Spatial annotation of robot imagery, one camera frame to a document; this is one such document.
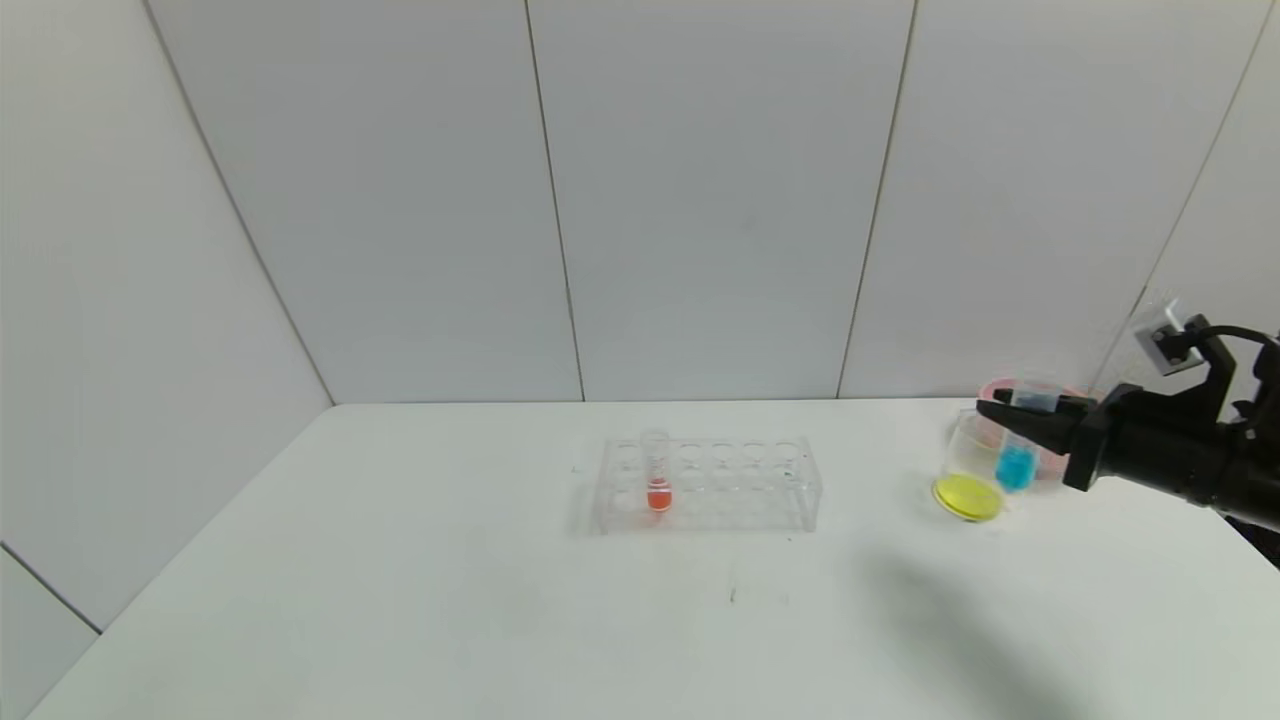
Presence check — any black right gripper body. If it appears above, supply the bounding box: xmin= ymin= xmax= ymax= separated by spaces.
xmin=1062 ymin=383 xmax=1232 ymax=508

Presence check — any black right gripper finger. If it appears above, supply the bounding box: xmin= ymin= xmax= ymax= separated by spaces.
xmin=993 ymin=388 xmax=1099 ymax=416
xmin=975 ymin=399 xmax=1082 ymax=457

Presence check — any test tube with blue liquid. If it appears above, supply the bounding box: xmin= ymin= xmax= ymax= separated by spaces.
xmin=993 ymin=380 xmax=1061 ymax=493

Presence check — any clear glass beaker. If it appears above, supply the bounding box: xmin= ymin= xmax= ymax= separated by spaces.
xmin=933 ymin=408 xmax=1031 ymax=523

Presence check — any clear plastic test tube rack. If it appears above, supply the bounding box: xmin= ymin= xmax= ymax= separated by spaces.
xmin=590 ymin=435 xmax=823 ymax=536

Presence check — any test tube with red liquid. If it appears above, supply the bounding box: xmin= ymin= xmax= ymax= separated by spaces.
xmin=641 ymin=428 xmax=674 ymax=514

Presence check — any pink bowl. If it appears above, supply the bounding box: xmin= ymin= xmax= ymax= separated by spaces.
xmin=978 ymin=375 xmax=1101 ymax=483

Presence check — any white RealSense wrist camera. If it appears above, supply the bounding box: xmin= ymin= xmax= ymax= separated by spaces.
xmin=1133 ymin=298 xmax=1213 ymax=378

